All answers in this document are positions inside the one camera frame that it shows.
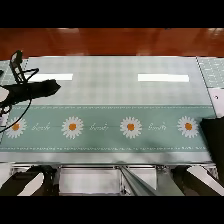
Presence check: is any silver frame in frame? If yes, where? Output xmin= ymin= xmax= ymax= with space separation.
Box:
xmin=0 ymin=161 xmax=224 ymax=197

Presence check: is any black cable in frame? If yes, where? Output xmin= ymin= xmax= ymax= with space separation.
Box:
xmin=0 ymin=94 xmax=34 ymax=134

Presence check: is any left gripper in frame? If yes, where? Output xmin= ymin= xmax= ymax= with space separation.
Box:
xmin=32 ymin=79 xmax=62 ymax=100

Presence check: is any white garment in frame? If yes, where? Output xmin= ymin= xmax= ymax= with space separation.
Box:
xmin=209 ymin=86 xmax=224 ymax=119

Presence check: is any black T-shirt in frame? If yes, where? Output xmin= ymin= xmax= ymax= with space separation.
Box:
xmin=199 ymin=117 xmax=224 ymax=184

